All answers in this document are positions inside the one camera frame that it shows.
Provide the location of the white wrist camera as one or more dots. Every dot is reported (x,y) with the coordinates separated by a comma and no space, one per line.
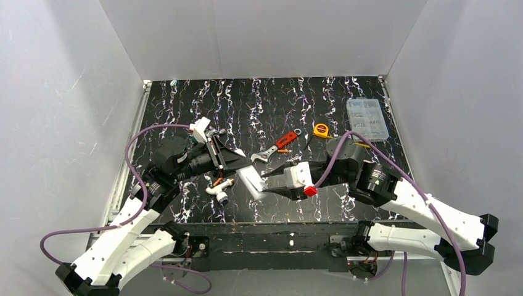
(198,129)
(299,181)

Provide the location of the white plastic valve fitting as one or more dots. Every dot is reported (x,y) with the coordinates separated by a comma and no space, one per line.
(219,191)

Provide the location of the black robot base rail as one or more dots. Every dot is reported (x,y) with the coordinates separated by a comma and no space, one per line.
(267,246)

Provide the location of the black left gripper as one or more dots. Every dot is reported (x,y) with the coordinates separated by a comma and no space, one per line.
(219,154)

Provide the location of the white remote battery cover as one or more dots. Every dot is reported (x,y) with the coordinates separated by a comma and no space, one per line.
(296,158)

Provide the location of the clear plastic screw box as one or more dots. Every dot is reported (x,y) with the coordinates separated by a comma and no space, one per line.
(366,118)

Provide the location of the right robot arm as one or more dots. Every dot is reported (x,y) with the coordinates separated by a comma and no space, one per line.
(459,240)

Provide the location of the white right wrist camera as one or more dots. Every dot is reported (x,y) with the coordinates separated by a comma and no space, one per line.
(299,181)

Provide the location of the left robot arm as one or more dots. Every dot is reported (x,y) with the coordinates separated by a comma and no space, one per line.
(116,257)

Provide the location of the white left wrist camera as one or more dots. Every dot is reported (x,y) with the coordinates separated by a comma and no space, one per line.
(198,129)

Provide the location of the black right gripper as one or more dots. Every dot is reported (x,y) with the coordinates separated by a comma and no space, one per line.
(317,169)

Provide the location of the red handled ratchet wrench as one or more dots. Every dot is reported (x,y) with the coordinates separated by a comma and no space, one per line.
(278,145)

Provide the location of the yellow tape measure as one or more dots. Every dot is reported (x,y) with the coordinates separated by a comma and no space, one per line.
(321,130)

